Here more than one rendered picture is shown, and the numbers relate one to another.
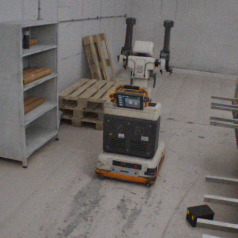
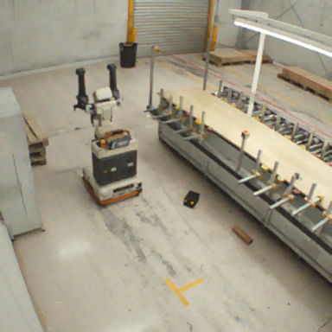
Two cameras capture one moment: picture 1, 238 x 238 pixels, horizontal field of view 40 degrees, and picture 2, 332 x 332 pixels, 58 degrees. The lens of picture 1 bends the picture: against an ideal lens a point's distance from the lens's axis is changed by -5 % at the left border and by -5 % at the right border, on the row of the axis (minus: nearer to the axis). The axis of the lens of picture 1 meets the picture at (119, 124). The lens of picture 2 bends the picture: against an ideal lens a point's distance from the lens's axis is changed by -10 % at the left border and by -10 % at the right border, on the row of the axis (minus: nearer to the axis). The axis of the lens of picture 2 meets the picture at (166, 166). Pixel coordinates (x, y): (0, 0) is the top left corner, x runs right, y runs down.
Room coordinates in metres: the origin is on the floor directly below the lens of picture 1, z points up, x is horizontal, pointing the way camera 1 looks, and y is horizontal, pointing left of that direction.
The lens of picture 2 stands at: (0.51, 2.10, 2.81)
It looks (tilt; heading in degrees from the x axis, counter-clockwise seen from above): 33 degrees down; 310
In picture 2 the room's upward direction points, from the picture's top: 5 degrees clockwise
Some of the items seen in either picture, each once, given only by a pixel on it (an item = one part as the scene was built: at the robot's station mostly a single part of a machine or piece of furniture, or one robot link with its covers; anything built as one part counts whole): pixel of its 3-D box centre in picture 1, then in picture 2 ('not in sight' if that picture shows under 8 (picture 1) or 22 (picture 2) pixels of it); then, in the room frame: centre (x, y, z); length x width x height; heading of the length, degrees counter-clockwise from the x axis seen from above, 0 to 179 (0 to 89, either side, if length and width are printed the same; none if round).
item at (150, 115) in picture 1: (132, 122); (113, 156); (3.30, -0.14, 0.59); 0.55 x 0.34 x 0.83; 75
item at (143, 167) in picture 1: (127, 164); (123, 188); (3.07, -0.10, 0.23); 0.41 x 0.02 x 0.08; 75
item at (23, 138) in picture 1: (25, 88); (8, 163); (3.77, 1.11, 0.78); 0.90 x 0.45 x 1.55; 165
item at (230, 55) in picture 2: not in sight; (239, 55); (6.12, -7.94, 0.23); 2.41 x 0.77 x 0.17; 77
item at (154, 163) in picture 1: (132, 157); (111, 179); (3.39, -0.16, 0.16); 0.67 x 0.64 x 0.25; 165
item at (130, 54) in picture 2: not in sight; (127, 54); (7.72, -4.22, 0.36); 0.59 x 0.58 x 0.73; 165
